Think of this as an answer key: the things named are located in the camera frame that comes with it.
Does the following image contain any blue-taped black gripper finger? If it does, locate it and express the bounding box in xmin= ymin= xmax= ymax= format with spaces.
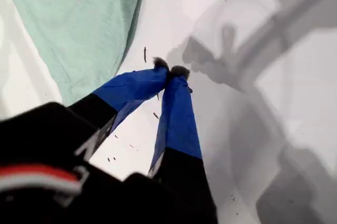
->
xmin=147 ymin=65 xmax=219 ymax=224
xmin=67 ymin=57 xmax=170 ymax=135

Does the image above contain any pale green T-shirt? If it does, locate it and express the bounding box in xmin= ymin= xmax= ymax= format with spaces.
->
xmin=0 ymin=0 xmax=150 ymax=106

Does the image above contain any red and white wire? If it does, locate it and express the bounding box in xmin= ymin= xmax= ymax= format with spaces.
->
xmin=0 ymin=165 xmax=81 ymax=191

